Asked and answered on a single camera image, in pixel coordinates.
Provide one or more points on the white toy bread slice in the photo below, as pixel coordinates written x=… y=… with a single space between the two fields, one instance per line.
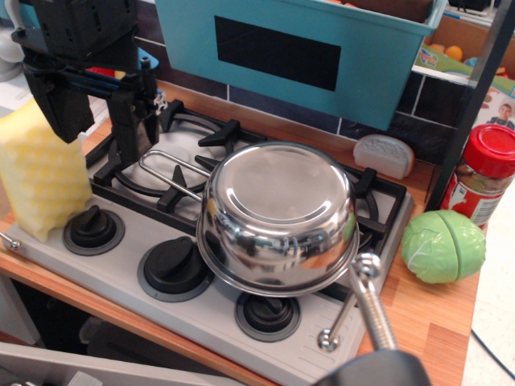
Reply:
x=388 y=156

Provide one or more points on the red lid spice jar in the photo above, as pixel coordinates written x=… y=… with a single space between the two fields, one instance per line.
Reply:
x=483 y=173

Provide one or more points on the large teal plastic bin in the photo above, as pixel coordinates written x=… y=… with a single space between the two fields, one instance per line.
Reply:
x=336 y=59

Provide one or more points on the grey toy stove top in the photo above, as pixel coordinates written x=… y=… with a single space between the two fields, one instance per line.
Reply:
x=209 y=319

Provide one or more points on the cardboard box with toys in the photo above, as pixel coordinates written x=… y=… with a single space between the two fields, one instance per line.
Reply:
x=470 y=38

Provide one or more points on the black right stove knob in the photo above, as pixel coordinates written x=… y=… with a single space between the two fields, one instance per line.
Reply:
x=265 y=319

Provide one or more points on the black burner grate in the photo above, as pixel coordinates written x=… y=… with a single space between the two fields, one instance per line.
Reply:
x=164 y=183

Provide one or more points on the green toy cabbage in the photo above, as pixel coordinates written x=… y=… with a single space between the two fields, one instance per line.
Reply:
x=443 y=246

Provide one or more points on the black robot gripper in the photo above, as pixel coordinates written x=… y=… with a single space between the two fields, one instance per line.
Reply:
x=68 y=38

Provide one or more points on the black stove knob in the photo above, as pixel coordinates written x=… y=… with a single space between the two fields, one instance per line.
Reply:
x=265 y=319
x=93 y=232
x=174 y=271

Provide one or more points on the yellow sponge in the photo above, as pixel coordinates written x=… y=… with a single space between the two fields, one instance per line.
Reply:
x=46 y=179

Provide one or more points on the small chrome knob left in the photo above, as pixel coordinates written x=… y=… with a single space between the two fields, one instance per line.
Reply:
x=10 y=243

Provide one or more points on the black metal frame post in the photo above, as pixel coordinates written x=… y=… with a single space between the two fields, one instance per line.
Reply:
x=492 y=53

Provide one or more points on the chrome clamp screw handle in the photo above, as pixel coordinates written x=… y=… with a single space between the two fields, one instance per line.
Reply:
x=363 y=271

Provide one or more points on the black middle stove knob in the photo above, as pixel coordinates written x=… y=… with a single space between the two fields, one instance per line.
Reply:
x=174 y=271

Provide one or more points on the red toy strawberry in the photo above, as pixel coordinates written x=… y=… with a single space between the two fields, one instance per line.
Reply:
x=102 y=71

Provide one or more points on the yellow toy potato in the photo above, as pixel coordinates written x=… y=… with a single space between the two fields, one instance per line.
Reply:
x=119 y=74

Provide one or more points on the stainless steel pot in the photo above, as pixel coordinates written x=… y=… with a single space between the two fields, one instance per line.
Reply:
x=277 y=219

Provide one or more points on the grey toy faucet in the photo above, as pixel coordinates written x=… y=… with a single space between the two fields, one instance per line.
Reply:
x=11 y=52

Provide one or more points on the black left stove knob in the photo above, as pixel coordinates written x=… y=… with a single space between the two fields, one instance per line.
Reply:
x=93 y=232

